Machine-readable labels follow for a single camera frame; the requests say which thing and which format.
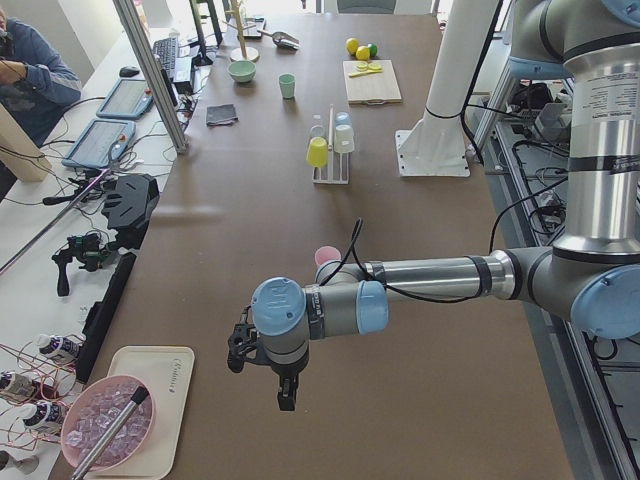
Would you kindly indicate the green plastic cup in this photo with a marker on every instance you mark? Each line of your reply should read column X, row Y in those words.
column 287, row 84

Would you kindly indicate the small white bottle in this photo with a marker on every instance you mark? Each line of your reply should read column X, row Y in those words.
column 59, row 349

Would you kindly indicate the black long bar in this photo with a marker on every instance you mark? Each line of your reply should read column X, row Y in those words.
column 100, row 317

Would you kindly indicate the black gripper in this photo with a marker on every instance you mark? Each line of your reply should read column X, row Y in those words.
column 285, row 370

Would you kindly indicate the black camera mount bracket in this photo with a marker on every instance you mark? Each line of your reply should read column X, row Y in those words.
column 128, row 207

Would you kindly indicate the wooden mug tree stand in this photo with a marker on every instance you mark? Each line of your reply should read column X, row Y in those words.
column 235, row 23

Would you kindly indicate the metal tongs with black tip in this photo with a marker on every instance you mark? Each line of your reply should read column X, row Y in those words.
column 140, row 394

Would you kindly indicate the green ceramic bowl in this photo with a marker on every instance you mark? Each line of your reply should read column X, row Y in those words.
column 242, row 71

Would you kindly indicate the green lime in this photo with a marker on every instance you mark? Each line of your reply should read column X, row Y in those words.
column 373, row 49

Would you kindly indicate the white wire cup holder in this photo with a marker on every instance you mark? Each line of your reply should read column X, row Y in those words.
column 336, row 170

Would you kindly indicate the blue teach pendant tablet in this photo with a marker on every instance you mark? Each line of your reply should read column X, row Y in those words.
column 101, row 143
column 129, row 99

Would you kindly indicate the person in blue sweater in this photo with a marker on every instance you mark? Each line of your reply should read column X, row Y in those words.
column 36, row 84

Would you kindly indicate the pink plastic cup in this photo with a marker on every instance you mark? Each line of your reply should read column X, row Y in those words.
column 326, row 254

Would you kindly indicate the grey folded cloth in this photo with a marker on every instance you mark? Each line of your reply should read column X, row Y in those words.
column 221, row 115

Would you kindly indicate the yellow plastic cup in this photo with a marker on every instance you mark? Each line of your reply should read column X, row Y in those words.
column 317, row 152

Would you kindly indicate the metal scoop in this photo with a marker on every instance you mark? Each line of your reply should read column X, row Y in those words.
column 282, row 39

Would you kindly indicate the black computer mouse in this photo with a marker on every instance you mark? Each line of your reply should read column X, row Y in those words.
column 128, row 72

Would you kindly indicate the aluminium frame post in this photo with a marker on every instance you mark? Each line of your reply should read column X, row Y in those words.
column 134, row 29

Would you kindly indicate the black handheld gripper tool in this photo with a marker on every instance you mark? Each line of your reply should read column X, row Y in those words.
column 88, row 250

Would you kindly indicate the cream plastic tray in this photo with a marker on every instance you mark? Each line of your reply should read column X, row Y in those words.
column 166, row 372

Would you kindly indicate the pink bowl of ice cubes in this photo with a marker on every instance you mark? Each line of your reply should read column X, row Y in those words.
column 94, row 411

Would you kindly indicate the cream white plastic cup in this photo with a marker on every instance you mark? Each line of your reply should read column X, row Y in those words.
column 344, row 139

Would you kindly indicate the light blue plastic cup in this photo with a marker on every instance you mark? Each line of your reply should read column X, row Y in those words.
column 342, row 118

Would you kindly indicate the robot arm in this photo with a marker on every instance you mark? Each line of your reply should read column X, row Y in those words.
column 589, row 276

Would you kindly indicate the whole yellow lemon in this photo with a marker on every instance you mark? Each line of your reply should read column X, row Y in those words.
column 352, row 44

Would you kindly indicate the grey plastic cup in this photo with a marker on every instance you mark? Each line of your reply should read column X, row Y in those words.
column 317, row 131

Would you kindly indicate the wooden cutting board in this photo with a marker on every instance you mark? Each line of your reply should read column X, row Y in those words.
column 372, row 89

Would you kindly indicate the black keyboard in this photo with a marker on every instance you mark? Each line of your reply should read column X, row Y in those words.
column 166, row 52

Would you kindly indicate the yellow plastic knife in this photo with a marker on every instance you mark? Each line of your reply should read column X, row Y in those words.
column 356, row 74

